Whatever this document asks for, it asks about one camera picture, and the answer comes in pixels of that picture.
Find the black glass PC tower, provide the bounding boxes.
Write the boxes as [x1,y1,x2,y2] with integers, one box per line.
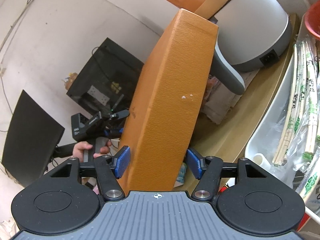
[67,38,144,115]

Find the person's left hand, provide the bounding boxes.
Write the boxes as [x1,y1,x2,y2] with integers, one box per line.
[72,140,112,162]

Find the black curved monitor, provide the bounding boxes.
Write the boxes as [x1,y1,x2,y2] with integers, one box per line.
[2,91,65,187]

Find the orange box lid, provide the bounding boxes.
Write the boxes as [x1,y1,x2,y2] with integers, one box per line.
[119,9,218,192]

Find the small wicker basket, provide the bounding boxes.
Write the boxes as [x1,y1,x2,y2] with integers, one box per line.
[62,73,78,90]

